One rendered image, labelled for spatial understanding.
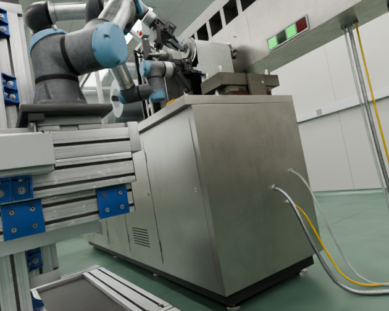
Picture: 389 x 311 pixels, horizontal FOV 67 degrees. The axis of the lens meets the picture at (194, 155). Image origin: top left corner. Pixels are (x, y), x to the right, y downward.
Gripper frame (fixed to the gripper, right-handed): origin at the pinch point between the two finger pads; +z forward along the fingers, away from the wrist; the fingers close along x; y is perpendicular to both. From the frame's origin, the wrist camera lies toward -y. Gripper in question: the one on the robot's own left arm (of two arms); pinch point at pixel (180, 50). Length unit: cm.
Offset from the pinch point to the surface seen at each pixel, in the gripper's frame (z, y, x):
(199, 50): 7.2, 1.3, -8.1
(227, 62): 24.6, 9.2, -8.1
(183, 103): 6, -47, -33
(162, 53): -4.7, 5.8, 20.0
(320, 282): 101, -80, -39
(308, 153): 250, 120, 131
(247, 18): 19.8, 33.9, -17.6
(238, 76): 24.9, -11.8, -27.7
